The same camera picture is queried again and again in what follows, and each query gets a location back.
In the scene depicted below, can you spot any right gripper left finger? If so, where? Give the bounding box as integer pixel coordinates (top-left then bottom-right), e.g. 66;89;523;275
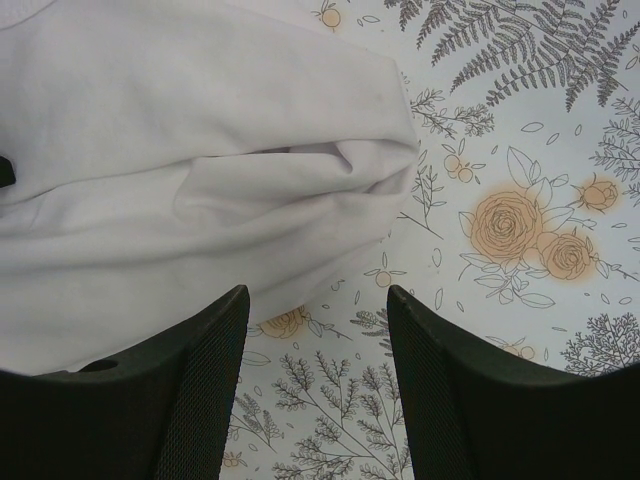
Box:
1;286;250;479

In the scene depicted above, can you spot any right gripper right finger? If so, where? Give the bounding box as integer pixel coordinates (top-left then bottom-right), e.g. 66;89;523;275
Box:
387;285;639;479

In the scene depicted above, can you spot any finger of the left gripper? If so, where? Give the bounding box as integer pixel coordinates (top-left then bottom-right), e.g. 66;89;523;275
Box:
0;156;16;188

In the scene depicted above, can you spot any floral table mat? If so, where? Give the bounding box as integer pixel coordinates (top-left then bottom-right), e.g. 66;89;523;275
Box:
221;1;639;479

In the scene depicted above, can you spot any white t shirt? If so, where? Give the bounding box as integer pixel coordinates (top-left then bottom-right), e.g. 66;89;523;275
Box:
1;1;418;375

